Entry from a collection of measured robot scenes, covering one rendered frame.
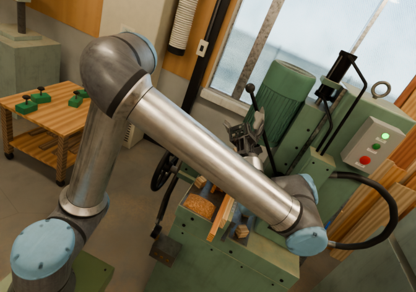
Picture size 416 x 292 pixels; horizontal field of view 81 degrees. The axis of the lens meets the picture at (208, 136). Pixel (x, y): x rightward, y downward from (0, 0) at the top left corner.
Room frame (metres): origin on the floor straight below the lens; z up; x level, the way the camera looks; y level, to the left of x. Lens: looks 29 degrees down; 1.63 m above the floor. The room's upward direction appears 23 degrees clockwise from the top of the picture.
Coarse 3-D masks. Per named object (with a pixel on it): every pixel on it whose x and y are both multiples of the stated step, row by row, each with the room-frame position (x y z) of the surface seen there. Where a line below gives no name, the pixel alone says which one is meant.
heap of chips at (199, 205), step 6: (192, 198) 0.75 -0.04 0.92; (198, 198) 0.75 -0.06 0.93; (186, 204) 0.72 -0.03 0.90; (192, 204) 0.72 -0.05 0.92; (198, 204) 0.73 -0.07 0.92; (204, 204) 0.73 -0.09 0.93; (210, 204) 0.75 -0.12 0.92; (198, 210) 0.71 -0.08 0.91; (204, 210) 0.71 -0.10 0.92; (210, 210) 0.73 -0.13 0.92; (204, 216) 0.70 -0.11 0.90; (210, 216) 0.71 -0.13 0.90
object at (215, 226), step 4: (228, 196) 0.82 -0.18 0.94; (224, 200) 0.79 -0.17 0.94; (228, 200) 0.80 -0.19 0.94; (224, 204) 0.77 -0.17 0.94; (220, 208) 0.73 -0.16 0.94; (224, 208) 0.74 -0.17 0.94; (220, 212) 0.72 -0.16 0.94; (216, 216) 0.72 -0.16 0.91; (220, 216) 0.70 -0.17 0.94; (216, 220) 0.67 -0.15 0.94; (220, 220) 0.68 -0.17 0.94; (216, 224) 0.65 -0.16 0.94; (212, 228) 0.62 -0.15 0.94; (216, 228) 0.63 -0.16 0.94; (212, 232) 0.61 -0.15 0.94; (208, 236) 0.60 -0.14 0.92; (212, 236) 0.60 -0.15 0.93; (208, 240) 0.60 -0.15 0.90
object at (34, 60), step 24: (24, 0) 2.03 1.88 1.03; (0, 24) 2.02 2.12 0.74; (24, 24) 2.04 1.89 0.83; (0, 48) 1.80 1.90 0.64; (24, 48) 1.87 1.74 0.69; (48, 48) 2.11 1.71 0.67; (0, 72) 1.80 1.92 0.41; (24, 72) 1.86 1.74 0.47; (48, 72) 2.12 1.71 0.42; (0, 96) 1.80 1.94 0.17
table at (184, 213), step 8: (176, 176) 0.93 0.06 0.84; (184, 176) 0.92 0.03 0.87; (192, 176) 0.94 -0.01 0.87; (192, 184) 0.85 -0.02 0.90; (208, 184) 0.89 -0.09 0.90; (192, 192) 0.80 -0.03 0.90; (200, 192) 0.82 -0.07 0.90; (208, 192) 0.84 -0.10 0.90; (216, 192) 0.86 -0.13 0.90; (224, 192) 0.88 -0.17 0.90; (184, 200) 0.74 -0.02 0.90; (216, 200) 0.81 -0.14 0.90; (176, 208) 0.71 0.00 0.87; (184, 208) 0.70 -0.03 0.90; (216, 208) 0.77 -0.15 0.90; (184, 216) 0.70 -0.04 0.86; (192, 216) 0.70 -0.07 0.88; (200, 216) 0.69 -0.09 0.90; (192, 224) 0.69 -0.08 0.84; (200, 224) 0.69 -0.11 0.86; (208, 224) 0.69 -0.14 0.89; (208, 232) 0.68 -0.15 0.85; (216, 232) 0.68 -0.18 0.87; (224, 232) 0.68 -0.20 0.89
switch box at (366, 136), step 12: (372, 120) 0.77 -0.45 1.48; (360, 132) 0.78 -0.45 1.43; (372, 132) 0.75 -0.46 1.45; (396, 132) 0.75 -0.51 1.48; (348, 144) 0.80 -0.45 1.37; (360, 144) 0.75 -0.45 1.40; (384, 144) 0.75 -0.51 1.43; (396, 144) 0.74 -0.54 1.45; (348, 156) 0.76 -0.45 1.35; (360, 156) 0.75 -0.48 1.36; (372, 156) 0.75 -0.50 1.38; (384, 156) 0.74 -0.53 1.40; (360, 168) 0.75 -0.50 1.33; (372, 168) 0.74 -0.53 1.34
